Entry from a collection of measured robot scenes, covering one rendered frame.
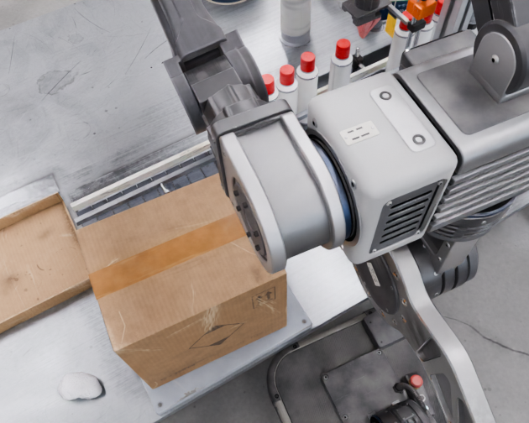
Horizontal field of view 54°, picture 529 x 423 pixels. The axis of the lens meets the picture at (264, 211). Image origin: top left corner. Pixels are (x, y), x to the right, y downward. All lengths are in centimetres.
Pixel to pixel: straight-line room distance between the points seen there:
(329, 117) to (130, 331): 50
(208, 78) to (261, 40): 96
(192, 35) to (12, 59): 118
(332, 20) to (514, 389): 139
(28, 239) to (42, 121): 38
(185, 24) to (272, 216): 30
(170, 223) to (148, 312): 16
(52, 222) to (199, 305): 60
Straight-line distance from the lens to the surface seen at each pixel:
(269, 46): 155
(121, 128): 148
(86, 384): 115
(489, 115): 54
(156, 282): 88
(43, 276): 130
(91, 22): 183
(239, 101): 57
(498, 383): 209
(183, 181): 127
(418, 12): 120
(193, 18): 68
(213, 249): 89
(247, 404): 195
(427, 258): 82
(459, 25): 122
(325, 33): 159
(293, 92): 121
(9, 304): 130
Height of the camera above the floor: 191
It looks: 59 degrees down
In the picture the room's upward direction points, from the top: 4 degrees counter-clockwise
